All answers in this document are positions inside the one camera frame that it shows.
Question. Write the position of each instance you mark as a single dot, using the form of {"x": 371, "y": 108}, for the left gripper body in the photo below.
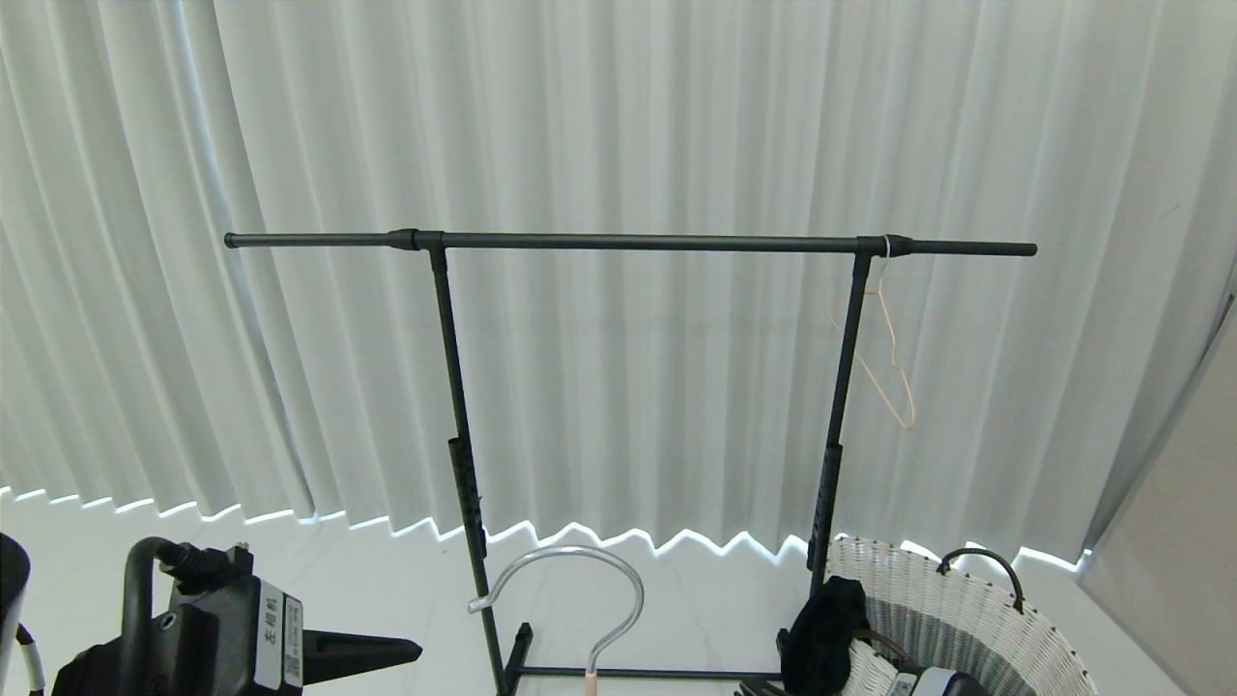
{"x": 222, "y": 648}

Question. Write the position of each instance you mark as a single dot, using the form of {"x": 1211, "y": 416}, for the pink clothes hanger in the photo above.
{"x": 911, "y": 406}
{"x": 570, "y": 552}

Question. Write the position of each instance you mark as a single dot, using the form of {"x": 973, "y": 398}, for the black clothes rack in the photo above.
{"x": 628, "y": 241}

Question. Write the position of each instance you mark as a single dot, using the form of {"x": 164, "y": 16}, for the white laundry basket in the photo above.
{"x": 899, "y": 580}

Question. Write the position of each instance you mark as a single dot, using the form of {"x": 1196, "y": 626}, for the black garment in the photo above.
{"x": 821, "y": 628}

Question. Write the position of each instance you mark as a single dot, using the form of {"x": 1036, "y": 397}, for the white curtain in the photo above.
{"x": 628, "y": 116}

